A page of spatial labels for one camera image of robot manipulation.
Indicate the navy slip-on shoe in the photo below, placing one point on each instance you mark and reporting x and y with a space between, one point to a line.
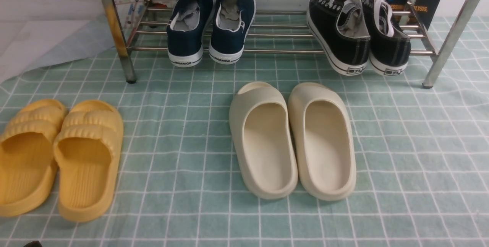
230 26
188 22

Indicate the light blue paper sheet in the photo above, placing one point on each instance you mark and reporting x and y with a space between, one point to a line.
27 45

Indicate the yellow slide sandal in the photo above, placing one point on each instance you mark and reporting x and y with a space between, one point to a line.
88 152
27 164

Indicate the metal shoe rack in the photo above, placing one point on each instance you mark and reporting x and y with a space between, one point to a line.
149 34

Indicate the right yellow slide sandal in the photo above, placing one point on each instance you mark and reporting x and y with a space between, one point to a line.
88 152

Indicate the left yellow slide sandal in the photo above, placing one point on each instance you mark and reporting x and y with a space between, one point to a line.
27 164

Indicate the left cream slide sandal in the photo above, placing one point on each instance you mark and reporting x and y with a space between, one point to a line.
260 132

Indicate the right black canvas sneaker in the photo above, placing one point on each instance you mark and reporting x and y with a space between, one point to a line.
390 47

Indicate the right cream slide sandal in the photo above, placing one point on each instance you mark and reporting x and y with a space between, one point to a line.
325 153

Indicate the cream slide sandal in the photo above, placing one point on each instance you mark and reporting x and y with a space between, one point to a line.
325 153
260 132

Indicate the black canvas sneaker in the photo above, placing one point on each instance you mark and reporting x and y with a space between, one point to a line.
390 47
340 28

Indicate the green checkered floor cloth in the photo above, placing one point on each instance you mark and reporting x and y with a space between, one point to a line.
421 155

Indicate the left black canvas sneaker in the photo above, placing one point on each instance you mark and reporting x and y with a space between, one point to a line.
340 28

